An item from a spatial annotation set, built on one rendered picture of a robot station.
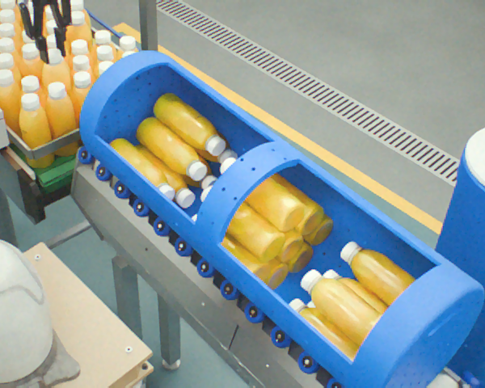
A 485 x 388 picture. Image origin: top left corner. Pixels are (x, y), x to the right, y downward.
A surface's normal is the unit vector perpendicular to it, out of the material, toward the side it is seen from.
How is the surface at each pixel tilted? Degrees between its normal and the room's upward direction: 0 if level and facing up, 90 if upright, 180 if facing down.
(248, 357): 70
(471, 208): 90
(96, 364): 5
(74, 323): 5
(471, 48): 0
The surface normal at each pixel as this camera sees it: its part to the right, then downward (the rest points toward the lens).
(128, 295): 0.66, 0.54
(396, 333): -0.46, -0.25
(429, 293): -0.05, -0.66
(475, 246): -0.67, 0.51
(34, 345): 0.84, 0.45
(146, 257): -0.69, 0.17
